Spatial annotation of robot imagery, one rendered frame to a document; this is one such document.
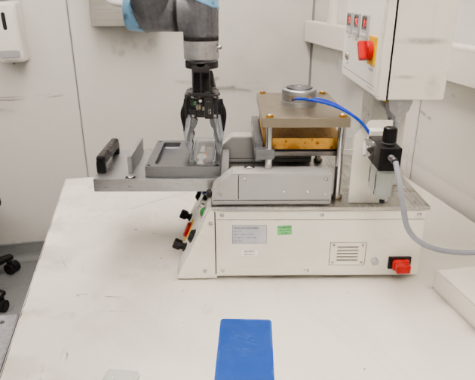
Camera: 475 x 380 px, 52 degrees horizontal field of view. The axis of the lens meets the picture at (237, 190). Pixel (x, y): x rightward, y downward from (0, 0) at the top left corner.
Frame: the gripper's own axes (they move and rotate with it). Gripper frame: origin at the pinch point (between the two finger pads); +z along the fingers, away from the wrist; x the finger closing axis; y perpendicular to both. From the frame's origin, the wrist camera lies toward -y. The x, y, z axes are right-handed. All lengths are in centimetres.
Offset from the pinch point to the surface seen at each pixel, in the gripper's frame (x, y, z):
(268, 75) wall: 25, -149, 8
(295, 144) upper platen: 20.2, 10.1, -3.8
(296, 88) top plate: 20.8, 2.0, -14.1
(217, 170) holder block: 3.4, 9.9, 2.3
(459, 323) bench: 51, 33, 25
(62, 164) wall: -82, -127, 50
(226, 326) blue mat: 5.6, 33.2, 25.5
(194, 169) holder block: -1.5, 9.9, 2.0
